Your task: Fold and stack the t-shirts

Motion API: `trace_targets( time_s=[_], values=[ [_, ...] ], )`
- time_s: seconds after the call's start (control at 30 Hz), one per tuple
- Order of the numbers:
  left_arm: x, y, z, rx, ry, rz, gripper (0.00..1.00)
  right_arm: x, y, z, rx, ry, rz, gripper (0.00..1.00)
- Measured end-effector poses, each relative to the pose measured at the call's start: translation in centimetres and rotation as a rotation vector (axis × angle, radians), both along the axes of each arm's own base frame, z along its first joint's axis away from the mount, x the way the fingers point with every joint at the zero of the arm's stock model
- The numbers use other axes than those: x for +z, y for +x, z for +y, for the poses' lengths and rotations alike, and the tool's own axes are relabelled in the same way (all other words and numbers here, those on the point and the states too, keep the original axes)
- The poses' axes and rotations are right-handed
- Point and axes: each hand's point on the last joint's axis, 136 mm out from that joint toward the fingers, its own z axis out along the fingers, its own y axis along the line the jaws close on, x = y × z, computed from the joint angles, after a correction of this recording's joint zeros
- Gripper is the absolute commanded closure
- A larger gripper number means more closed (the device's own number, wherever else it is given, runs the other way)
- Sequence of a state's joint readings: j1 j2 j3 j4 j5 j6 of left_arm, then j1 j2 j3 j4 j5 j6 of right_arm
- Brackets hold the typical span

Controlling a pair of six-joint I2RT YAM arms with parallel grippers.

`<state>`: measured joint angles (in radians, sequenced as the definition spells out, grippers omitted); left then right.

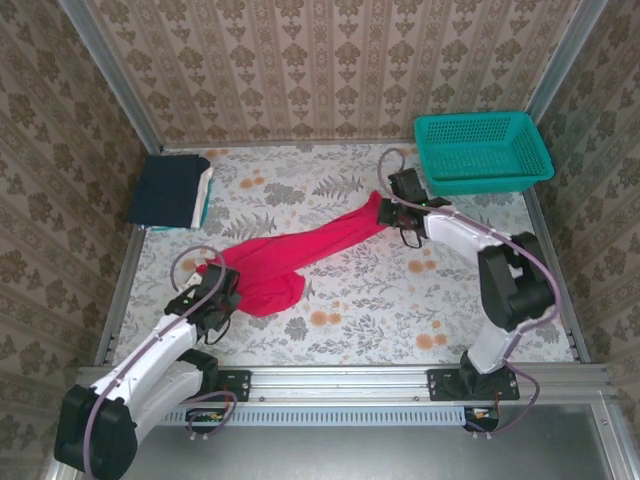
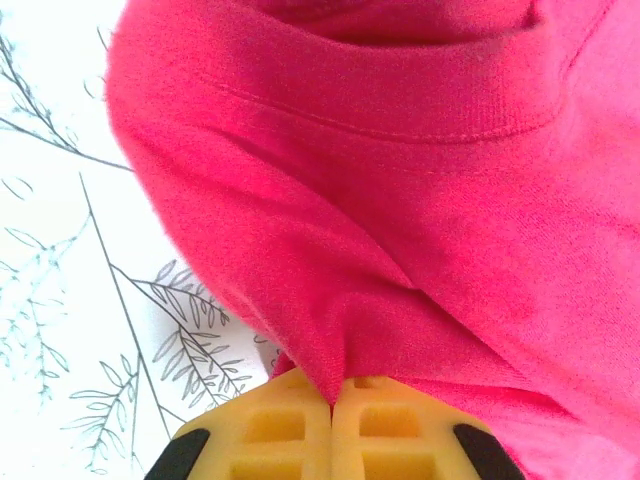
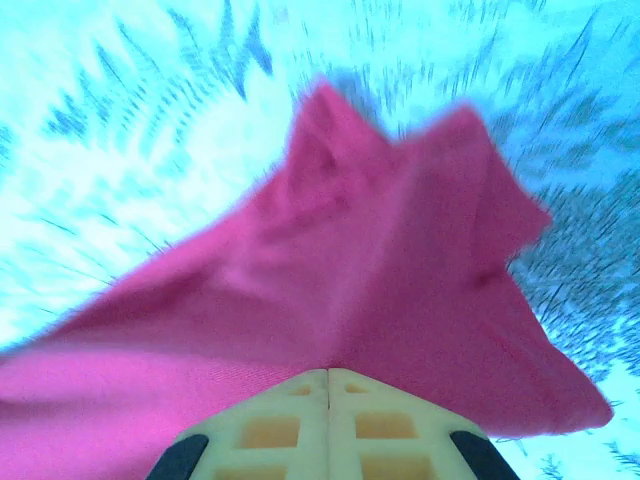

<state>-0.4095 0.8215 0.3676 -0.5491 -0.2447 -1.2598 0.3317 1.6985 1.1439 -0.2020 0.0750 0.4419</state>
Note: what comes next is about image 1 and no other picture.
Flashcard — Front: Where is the red t-shirt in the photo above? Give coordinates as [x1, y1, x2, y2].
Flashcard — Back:
[195, 189, 389, 319]

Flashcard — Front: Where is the teal plastic basket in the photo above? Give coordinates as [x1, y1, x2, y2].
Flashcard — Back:
[413, 110, 556, 197]

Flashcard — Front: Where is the white folded t-shirt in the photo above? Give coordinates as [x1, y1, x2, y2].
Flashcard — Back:
[191, 167, 215, 226]

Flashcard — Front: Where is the floral patterned tablecloth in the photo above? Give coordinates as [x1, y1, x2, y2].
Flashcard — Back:
[112, 144, 574, 366]

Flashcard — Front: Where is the navy folded t-shirt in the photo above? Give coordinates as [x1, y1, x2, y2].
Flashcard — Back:
[127, 154, 211, 230]

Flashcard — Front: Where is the grey metal sheet panel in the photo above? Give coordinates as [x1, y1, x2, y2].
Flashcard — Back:
[132, 424, 621, 480]

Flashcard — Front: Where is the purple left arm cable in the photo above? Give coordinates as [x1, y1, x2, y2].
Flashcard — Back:
[82, 244, 239, 479]

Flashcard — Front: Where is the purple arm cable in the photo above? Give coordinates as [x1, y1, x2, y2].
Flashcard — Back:
[82, 244, 239, 479]
[377, 147, 561, 436]

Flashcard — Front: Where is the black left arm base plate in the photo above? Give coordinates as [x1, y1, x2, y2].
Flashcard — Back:
[215, 368, 252, 403]

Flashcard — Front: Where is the small wired connector board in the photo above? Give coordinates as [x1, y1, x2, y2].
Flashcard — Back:
[463, 405, 501, 432]
[185, 407, 226, 434]

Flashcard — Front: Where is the wide aluminium base rail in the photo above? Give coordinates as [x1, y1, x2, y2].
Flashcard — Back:
[74, 365, 614, 405]

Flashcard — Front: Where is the white slotted cable duct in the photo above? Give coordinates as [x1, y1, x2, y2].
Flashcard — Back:
[164, 404, 474, 427]

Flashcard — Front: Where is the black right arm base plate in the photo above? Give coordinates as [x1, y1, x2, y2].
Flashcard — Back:
[427, 368, 520, 403]

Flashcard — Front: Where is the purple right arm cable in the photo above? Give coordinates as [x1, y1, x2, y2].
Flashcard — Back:
[377, 147, 561, 436]

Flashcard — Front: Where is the slanted aluminium frame post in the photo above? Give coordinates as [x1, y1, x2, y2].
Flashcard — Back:
[57, 0, 164, 154]
[527, 0, 609, 124]

